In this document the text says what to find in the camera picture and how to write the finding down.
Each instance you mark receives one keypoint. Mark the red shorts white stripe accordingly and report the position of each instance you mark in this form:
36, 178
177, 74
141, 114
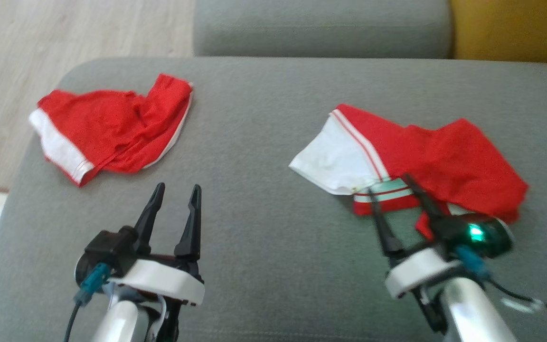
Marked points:
102, 123

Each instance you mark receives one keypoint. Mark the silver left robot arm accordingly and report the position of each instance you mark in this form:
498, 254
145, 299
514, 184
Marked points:
121, 323

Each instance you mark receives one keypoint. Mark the red jersey white sleeves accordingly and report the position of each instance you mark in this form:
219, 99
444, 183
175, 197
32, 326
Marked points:
444, 156

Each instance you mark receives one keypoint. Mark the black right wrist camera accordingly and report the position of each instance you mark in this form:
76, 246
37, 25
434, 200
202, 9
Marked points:
492, 240

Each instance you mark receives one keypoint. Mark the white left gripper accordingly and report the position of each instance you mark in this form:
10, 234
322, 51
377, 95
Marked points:
159, 278

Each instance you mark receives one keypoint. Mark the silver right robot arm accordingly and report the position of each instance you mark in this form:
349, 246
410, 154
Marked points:
473, 313

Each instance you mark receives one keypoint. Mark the yellow cushion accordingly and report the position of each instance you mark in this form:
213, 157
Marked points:
515, 28

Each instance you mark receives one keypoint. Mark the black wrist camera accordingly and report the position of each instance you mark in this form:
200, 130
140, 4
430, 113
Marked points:
492, 240
109, 247

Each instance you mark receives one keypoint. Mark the grey sofa back cushion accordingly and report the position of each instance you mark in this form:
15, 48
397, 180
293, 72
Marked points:
321, 28

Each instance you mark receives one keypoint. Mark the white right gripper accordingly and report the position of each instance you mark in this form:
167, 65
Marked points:
420, 270

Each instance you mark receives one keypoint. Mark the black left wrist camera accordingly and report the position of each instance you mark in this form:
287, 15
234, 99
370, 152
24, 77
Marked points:
109, 247

